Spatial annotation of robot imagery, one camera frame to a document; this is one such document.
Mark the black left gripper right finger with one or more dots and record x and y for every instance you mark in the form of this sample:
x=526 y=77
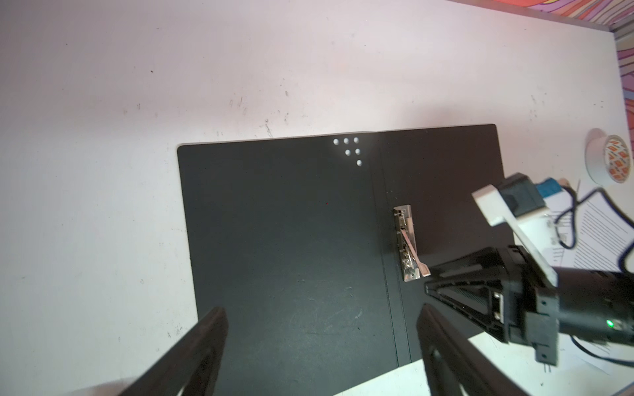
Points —
x=453 y=366

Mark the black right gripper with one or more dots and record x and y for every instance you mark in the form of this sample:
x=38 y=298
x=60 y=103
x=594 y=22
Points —
x=522 y=309

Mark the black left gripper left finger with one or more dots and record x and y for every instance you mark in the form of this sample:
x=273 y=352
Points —
x=192 y=365

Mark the printed paper files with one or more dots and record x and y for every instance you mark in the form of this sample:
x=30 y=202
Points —
x=601 y=237

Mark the blue file folder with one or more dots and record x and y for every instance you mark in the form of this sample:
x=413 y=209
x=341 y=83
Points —
x=296 y=240

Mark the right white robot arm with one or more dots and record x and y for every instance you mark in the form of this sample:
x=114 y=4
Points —
x=595 y=305

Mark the white tape roll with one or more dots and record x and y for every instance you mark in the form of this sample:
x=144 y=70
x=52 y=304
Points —
x=607 y=158

